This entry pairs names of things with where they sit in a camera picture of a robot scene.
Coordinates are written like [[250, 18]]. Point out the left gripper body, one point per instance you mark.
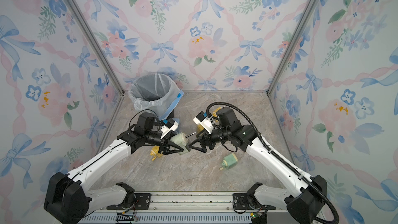
[[154, 139]]

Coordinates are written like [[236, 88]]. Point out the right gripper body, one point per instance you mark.
[[217, 136]]

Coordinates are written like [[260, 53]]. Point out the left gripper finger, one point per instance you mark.
[[166, 143], [171, 150]]

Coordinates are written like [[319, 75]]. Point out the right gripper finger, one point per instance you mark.
[[196, 143], [205, 146]]

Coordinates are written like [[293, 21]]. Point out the yellow pencil sharpener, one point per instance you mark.
[[211, 111], [155, 153], [200, 130]]

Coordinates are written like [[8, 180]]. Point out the green pencil sharpener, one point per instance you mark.
[[181, 140], [229, 162]]

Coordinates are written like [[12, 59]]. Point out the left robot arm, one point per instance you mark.
[[69, 197]]

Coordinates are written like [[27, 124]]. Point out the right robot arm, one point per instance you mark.
[[303, 195]]

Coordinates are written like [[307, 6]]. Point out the blue pencil sharpener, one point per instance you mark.
[[176, 120]]

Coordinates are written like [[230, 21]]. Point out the black trash bin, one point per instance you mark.
[[171, 115]]

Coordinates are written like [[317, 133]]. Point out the clear trash bag blue band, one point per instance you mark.
[[155, 92]]

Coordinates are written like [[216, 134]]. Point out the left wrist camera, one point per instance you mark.
[[168, 126]]

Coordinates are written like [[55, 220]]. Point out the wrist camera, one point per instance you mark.
[[168, 126], [204, 121]]

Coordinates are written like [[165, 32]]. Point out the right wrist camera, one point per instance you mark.
[[204, 121]]

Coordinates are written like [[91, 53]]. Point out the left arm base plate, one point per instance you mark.
[[140, 201]]

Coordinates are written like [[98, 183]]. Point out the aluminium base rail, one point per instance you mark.
[[201, 207]]

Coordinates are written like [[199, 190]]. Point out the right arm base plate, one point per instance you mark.
[[241, 204]]

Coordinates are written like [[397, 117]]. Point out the left corner aluminium post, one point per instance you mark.
[[89, 35]]

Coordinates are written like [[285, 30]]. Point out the corner aluminium post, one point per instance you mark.
[[89, 35], [301, 25]]

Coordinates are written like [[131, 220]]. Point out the right corner aluminium post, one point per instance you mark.
[[301, 25]]

